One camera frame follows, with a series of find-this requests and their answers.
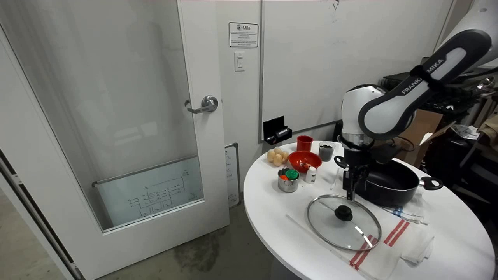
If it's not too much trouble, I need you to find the glass lid with black knob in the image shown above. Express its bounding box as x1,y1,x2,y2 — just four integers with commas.
307,194,382,252

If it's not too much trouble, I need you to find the white towel with red stripes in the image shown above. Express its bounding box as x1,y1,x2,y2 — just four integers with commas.
286,202,435,280

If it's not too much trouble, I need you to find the white door with glass pane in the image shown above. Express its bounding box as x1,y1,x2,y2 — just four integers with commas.
0,0,231,280

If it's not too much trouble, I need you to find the black pot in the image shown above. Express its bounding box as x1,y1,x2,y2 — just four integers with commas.
334,155,444,208

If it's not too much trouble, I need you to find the red cup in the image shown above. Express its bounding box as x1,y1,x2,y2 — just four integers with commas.
296,135,314,152

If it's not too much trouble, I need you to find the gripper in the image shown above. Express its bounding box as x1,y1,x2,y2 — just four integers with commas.
344,146,371,201

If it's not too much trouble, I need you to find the glass cup with dark contents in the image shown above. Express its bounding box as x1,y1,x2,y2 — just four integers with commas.
318,141,335,162

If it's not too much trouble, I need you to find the white wall sign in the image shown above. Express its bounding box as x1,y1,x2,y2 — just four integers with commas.
228,22,260,49

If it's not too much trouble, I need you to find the black marker holder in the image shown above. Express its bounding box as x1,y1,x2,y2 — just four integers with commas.
263,115,293,146

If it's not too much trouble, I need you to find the metal cup with coloured toys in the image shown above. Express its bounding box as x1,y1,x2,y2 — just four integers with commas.
277,168,300,193

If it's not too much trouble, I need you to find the small leaning whiteboard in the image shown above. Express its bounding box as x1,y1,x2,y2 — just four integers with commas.
224,142,241,208

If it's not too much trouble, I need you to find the red bowl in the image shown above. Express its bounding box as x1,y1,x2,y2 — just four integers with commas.
288,151,323,174

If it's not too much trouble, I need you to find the cardboard box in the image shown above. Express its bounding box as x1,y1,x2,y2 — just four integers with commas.
395,109,456,168

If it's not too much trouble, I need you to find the silver door handle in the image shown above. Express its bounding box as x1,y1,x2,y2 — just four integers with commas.
184,95,219,115

